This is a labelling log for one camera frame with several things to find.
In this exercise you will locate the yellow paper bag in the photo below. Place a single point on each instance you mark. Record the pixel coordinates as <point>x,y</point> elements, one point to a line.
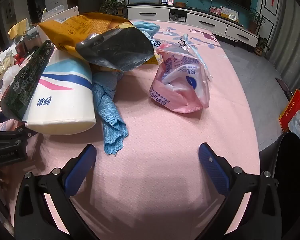
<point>18,28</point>

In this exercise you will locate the dark green snack packet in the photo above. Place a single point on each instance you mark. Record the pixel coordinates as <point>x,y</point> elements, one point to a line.
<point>25,80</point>

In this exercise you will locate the white box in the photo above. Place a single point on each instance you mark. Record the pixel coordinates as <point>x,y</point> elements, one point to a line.
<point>62,13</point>

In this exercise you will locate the blue red display box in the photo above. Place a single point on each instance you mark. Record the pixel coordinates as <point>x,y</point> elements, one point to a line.
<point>167,0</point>

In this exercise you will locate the white tissue pack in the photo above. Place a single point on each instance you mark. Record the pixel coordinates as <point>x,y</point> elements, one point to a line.
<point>62,100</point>

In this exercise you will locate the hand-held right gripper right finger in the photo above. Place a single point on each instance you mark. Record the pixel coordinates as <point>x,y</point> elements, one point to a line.
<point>213,170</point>

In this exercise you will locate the dark floor mat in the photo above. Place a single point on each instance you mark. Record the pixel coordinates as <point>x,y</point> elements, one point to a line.
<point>283,87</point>

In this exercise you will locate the red paper bag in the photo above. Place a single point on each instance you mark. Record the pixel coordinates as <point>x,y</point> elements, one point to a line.
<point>291,112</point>

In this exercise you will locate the white desk calendar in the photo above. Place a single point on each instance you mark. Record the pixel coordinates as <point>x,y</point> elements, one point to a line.
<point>228,12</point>

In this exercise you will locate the grey curtain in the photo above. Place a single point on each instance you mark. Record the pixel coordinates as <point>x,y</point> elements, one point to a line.
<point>287,37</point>

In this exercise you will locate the pink printed tablecloth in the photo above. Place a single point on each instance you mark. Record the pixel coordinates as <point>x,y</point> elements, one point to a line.
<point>150,135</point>

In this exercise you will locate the pink flat box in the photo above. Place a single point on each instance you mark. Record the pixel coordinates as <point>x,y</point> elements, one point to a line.
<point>215,10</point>

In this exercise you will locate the yellow snack bag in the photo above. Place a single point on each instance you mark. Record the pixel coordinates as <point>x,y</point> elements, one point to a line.
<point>72,27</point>

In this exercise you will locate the bushy potted plant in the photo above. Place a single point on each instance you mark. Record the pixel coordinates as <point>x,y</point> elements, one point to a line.
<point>112,6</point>

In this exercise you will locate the black trash bin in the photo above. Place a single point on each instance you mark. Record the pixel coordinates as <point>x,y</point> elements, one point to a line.
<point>287,155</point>

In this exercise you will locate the blue woven cloth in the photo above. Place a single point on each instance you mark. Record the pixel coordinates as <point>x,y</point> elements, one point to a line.
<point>110,120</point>

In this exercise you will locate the small brown box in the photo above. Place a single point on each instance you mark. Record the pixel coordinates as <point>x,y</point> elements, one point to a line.
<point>180,4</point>

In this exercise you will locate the pink white plastic wrapper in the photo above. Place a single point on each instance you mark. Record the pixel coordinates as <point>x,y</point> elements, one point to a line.
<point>180,90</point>

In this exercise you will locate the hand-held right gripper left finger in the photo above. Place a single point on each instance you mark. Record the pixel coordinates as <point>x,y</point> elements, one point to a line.
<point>81,170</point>

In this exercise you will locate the silver black foil bag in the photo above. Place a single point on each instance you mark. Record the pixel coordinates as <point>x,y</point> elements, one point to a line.
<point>117,47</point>

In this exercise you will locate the white tv cabinet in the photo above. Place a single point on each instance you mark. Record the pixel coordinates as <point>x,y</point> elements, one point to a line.
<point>205,21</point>

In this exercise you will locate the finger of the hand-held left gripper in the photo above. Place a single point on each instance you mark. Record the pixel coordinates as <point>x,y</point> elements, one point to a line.
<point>18,134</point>

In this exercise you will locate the small potted plant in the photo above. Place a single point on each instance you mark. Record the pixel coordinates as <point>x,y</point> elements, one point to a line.
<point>262,45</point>

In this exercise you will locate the tall potted plant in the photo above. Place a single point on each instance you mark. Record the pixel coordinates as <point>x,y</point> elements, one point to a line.
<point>255,20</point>

